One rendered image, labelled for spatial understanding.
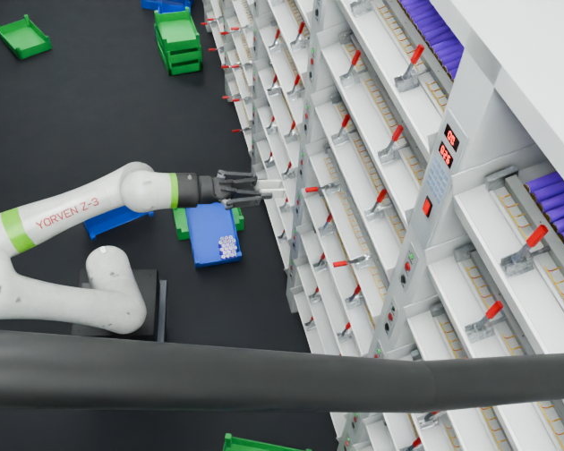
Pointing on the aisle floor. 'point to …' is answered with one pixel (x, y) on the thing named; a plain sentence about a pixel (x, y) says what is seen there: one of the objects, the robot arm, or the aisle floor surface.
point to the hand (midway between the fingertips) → (270, 188)
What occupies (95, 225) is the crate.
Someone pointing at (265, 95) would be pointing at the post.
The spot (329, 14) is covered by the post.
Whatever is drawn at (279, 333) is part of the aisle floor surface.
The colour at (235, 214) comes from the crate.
